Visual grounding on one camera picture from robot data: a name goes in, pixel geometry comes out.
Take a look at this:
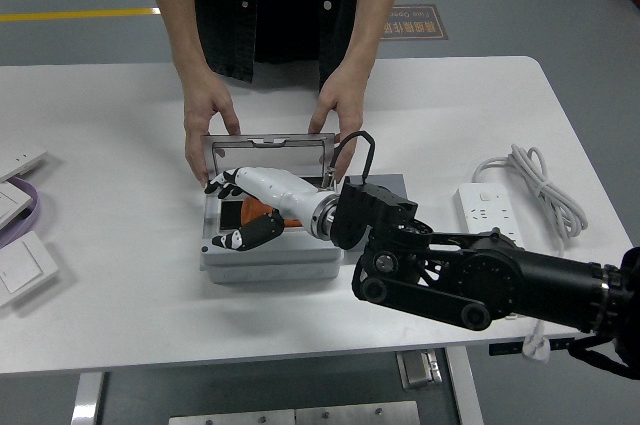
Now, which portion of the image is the person's left hand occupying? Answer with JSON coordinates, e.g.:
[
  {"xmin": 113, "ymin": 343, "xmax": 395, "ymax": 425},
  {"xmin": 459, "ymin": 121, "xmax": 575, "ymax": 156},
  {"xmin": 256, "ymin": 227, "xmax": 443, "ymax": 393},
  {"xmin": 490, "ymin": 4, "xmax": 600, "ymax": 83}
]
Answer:
[{"xmin": 307, "ymin": 64, "xmax": 370, "ymax": 186}]

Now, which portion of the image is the person's right hand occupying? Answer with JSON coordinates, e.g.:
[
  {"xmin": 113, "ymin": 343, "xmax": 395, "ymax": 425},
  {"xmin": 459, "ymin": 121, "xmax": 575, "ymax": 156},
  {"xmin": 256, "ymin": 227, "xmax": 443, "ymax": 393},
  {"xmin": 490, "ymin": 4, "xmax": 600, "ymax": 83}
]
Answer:
[{"xmin": 181, "ymin": 67, "xmax": 243, "ymax": 189}]

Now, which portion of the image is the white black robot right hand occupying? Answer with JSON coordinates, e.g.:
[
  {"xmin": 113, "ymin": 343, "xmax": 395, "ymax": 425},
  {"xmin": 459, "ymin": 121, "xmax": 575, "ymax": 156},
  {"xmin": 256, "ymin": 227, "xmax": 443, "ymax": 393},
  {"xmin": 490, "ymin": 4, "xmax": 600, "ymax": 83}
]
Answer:
[{"xmin": 203, "ymin": 166, "xmax": 327, "ymax": 252}]

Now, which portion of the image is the orange cylinder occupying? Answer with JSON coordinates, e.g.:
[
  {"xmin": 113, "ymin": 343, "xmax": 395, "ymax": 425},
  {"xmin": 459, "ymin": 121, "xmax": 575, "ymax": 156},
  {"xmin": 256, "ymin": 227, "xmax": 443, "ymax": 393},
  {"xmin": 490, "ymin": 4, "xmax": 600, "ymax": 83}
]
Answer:
[{"xmin": 237, "ymin": 196, "xmax": 307, "ymax": 230}]

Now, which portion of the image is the grey box with clear lid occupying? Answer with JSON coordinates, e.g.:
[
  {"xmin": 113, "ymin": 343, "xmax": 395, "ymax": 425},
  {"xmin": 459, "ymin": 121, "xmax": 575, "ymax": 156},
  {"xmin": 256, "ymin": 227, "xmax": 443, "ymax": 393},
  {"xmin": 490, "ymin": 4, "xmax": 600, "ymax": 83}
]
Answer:
[{"xmin": 199, "ymin": 132, "xmax": 347, "ymax": 286}]

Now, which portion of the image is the grey cube with round hole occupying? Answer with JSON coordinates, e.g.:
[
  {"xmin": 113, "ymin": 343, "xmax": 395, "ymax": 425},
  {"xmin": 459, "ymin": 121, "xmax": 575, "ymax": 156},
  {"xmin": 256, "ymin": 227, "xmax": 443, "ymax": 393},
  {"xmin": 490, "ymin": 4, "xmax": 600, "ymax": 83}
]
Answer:
[{"xmin": 343, "ymin": 173, "xmax": 410, "ymax": 252}]

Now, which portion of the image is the brown floor sign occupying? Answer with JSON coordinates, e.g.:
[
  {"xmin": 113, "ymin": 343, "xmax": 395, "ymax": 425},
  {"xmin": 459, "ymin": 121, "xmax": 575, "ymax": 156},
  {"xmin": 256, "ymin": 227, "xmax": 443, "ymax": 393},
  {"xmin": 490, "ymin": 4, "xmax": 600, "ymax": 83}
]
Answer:
[{"xmin": 380, "ymin": 4, "xmax": 450, "ymax": 42}]

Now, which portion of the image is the person's torso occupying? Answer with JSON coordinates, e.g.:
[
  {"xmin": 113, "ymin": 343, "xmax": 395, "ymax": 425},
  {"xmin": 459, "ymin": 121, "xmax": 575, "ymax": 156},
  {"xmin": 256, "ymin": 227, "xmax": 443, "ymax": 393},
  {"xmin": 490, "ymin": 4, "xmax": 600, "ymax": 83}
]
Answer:
[{"xmin": 118, "ymin": 0, "xmax": 432, "ymax": 95}]

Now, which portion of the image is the yellow floor line tape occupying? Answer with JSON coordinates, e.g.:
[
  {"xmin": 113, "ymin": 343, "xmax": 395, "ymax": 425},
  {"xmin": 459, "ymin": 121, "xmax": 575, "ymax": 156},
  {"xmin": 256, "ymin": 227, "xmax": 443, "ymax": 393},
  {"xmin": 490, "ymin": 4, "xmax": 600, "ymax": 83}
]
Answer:
[{"xmin": 0, "ymin": 6, "xmax": 163, "ymax": 24}]

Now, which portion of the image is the white power strip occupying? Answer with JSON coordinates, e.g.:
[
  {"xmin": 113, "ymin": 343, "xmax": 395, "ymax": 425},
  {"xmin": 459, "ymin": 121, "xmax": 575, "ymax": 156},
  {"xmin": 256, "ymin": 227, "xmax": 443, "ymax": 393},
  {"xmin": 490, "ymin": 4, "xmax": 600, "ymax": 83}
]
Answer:
[{"xmin": 453, "ymin": 181, "xmax": 527, "ymax": 321}]

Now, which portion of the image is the white table leg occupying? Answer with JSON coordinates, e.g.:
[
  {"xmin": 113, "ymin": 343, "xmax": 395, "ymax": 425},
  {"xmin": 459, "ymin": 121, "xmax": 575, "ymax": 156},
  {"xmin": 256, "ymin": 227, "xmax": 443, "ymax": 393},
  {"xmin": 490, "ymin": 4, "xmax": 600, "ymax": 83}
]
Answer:
[
  {"xmin": 70, "ymin": 372, "xmax": 107, "ymax": 425},
  {"xmin": 444, "ymin": 346, "xmax": 486, "ymax": 425}
]

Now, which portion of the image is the black table control panel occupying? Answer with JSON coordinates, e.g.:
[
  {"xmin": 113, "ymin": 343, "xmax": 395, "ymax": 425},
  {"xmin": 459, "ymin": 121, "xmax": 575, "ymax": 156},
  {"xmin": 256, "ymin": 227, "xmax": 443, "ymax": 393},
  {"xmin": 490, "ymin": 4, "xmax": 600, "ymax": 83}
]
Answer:
[{"xmin": 488, "ymin": 336, "xmax": 577, "ymax": 358}]

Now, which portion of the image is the white switch panel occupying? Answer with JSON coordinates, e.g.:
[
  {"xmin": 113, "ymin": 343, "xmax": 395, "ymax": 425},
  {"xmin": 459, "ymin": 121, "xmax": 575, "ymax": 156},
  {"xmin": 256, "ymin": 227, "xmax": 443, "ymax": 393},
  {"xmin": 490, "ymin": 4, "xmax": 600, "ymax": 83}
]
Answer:
[
  {"xmin": 0, "ymin": 150, "xmax": 49, "ymax": 184},
  {"xmin": 0, "ymin": 230, "xmax": 63, "ymax": 309},
  {"xmin": 0, "ymin": 181, "xmax": 36, "ymax": 229}
]

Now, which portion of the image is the purple strap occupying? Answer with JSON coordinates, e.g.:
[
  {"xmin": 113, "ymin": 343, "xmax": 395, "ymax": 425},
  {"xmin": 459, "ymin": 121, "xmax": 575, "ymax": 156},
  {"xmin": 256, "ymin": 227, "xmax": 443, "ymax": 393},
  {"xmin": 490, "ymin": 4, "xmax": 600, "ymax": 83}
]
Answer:
[{"xmin": 0, "ymin": 175, "xmax": 41, "ymax": 249}]

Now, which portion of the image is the white power cord with plug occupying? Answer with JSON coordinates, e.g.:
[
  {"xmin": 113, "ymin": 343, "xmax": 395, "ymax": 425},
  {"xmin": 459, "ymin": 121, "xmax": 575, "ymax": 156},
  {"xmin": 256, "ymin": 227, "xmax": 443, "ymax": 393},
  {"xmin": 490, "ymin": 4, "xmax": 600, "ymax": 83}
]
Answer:
[{"xmin": 472, "ymin": 143, "xmax": 589, "ymax": 362}]

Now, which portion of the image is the grey metal base plate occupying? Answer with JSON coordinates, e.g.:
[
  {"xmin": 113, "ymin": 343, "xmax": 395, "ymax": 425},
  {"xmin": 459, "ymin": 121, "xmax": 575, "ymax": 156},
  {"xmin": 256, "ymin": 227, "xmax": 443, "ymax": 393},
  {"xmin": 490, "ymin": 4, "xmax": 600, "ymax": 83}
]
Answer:
[{"xmin": 168, "ymin": 400, "xmax": 422, "ymax": 425}]

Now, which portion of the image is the grey metal bracket under table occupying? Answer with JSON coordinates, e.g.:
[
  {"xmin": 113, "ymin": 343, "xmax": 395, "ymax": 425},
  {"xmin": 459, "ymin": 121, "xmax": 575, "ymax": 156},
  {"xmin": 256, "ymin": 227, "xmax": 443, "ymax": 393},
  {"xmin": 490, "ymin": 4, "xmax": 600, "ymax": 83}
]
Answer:
[{"xmin": 396, "ymin": 349, "xmax": 444, "ymax": 391}]

